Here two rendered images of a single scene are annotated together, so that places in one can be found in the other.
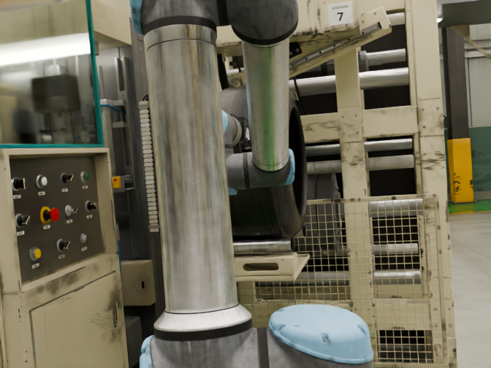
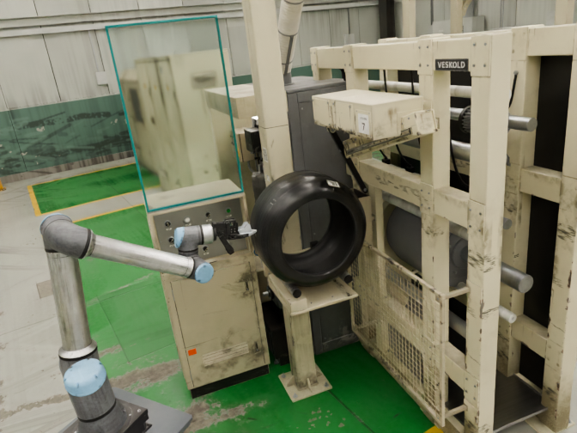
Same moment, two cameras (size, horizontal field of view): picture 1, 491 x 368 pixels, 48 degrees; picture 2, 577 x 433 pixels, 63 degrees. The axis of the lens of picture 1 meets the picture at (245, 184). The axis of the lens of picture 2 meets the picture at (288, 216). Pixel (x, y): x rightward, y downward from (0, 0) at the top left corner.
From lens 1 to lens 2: 2.16 m
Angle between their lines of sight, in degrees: 59
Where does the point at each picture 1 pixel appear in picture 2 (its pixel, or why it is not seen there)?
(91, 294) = (222, 274)
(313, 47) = not seen: hidden behind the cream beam
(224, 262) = (67, 336)
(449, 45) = not seen: outside the picture
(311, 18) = (351, 122)
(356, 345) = (71, 389)
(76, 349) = (207, 299)
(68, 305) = not seen: hidden behind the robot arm
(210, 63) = (56, 265)
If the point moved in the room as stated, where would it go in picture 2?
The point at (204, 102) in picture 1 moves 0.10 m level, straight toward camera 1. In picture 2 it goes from (55, 280) to (27, 290)
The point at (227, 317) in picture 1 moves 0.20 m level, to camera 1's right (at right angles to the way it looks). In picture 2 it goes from (65, 354) to (75, 379)
